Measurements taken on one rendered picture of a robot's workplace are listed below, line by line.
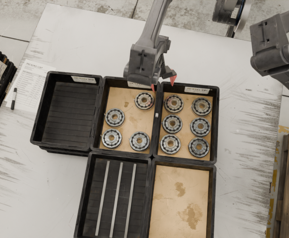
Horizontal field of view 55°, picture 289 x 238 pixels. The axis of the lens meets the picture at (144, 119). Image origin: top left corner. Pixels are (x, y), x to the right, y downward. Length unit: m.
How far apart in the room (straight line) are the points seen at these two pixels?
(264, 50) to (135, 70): 0.36
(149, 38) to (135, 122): 0.69
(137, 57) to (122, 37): 1.05
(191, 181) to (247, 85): 0.70
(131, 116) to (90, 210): 0.51
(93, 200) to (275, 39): 1.05
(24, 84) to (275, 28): 1.47
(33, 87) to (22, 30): 1.28
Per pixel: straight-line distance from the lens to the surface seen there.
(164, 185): 1.41
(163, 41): 1.18
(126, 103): 1.52
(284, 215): 2.27
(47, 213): 1.63
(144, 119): 1.48
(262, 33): 0.83
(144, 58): 0.83
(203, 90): 1.49
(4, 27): 3.15
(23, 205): 1.68
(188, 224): 1.41
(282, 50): 0.80
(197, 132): 1.44
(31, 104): 1.80
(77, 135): 1.51
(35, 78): 1.87
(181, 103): 1.48
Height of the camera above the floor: 2.23
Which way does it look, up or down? 71 degrees down
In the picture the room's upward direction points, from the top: 7 degrees counter-clockwise
